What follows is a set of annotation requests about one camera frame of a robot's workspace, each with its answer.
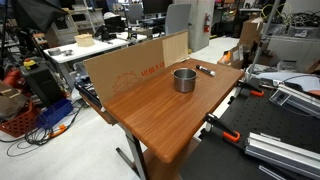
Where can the black perforated breadboard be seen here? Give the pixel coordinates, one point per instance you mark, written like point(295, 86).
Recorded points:
point(266, 133)

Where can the blue plastic bin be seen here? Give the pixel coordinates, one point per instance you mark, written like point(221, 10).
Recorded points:
point(53, 114)

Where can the red fire extinguisher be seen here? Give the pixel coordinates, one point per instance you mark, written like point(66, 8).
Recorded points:
point(207, 22)

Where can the black orange clamp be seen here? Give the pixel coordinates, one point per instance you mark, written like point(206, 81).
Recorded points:
point(228, 133)
point(253, 90)

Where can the grey office chair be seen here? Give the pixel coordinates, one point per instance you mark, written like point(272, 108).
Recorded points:
point(177, 18)

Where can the brown cardboard panel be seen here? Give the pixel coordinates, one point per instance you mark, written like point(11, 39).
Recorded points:
point(116, 72)

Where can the silver aluminium extrusion rail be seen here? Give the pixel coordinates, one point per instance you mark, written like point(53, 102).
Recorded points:
point(287, 156)

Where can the white side table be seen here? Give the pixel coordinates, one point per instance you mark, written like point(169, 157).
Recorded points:
point(82, 52)

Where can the black orange clamp far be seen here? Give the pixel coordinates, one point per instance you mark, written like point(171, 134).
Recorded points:
point(253, 90)

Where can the red plastic crate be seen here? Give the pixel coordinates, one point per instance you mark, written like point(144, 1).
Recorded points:
point(23, 123)

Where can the black orange clamp near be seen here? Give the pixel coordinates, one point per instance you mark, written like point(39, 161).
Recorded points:
point(228, 133)

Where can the stainless steel pot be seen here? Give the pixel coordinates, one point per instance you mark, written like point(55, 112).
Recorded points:
point(184, 80)

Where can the black and white marker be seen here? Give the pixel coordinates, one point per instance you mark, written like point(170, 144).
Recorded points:
point(206, 70)

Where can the small wooden box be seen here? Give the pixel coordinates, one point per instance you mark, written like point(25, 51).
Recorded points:
point(84, 40)

